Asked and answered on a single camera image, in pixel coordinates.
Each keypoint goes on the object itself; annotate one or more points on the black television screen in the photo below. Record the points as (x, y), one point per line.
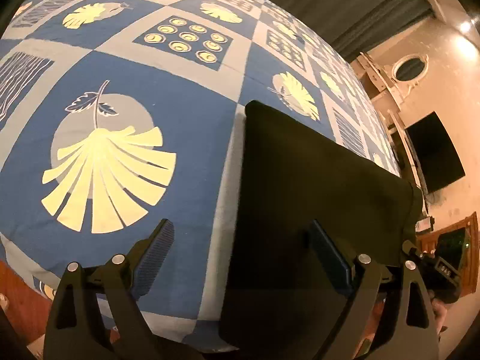
(439, 161)

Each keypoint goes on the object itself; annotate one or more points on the dark green curtain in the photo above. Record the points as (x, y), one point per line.
(353, 26)

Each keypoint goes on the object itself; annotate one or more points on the black pants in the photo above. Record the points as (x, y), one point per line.
(278, 295)

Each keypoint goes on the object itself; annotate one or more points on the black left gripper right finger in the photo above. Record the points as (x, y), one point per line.
(388, 313)

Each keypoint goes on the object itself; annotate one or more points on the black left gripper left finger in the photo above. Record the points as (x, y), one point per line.
(75, 328)

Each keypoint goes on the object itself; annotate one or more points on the cream vanity dresser with mirror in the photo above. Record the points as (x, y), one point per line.
(384, 89)

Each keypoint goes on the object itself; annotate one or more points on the person's right hand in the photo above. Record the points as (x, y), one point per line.
(440, 313)

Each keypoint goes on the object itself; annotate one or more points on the blue patterned bed sheet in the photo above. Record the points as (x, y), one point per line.
(116, 114)

